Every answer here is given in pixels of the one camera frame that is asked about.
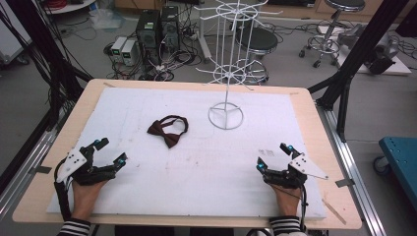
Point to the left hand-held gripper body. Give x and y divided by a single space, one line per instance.
73 161

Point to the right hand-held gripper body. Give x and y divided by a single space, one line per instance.
305 165

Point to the person's left hand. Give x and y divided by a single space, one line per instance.
83 200

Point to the person's right hand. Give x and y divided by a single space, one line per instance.
287 201

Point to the grey tape piece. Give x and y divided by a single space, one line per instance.
344 183
42 169

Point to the thin wooden stick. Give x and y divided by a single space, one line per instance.
334 211

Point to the dark red bow tie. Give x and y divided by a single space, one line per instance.
168 129

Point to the white foam sheet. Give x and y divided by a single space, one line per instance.
196 180

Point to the white power supply unit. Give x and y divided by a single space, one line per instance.
129 52
117 48

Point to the blue cart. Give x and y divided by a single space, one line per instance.
401 164

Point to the black round stool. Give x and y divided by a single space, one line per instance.
260 41

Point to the chrome stool with wheels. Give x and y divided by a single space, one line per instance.
327 42

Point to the black computer tower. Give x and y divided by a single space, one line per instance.
170 28
148 36

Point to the clear plastic bag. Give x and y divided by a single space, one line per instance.
105 19

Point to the white platform with black device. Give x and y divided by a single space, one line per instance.
387 55

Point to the aluminium rail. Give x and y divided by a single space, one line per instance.
354 170
23 173

